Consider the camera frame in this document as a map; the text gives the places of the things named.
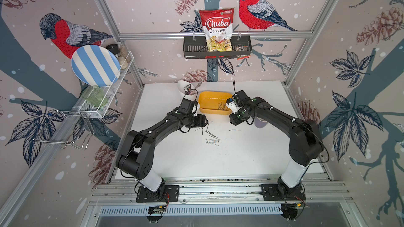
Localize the purple ceramic mug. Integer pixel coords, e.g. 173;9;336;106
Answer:
254;117;268;129

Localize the yellow plastic storage box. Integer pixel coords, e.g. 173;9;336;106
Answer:
198;91;232;115

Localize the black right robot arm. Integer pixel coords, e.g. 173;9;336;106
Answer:
226;90;325;191

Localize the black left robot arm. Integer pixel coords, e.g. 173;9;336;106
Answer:
115;98;208;196

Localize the white utensil holder cup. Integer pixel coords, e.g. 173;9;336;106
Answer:
177;80;202;101

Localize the red cassava chips bag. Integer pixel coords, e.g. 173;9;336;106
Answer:
199;8;234;52

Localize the light spice jar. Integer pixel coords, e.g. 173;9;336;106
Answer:
118;43;132;64

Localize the green glass cup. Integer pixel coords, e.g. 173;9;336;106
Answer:
81;86;108;108

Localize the dark lid spice jar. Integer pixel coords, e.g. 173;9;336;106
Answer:
106;43;125;66

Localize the blue white striped plate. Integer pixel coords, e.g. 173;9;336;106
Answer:
71;45;121;87

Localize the black wire wall basket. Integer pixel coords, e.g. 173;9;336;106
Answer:
183;36;252;59

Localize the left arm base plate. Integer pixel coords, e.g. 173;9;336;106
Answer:
136;180;179;203

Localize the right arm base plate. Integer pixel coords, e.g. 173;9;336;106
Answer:
260;177;306;201

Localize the clear wire wall shelf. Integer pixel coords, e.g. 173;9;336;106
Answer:
62;45;134;119

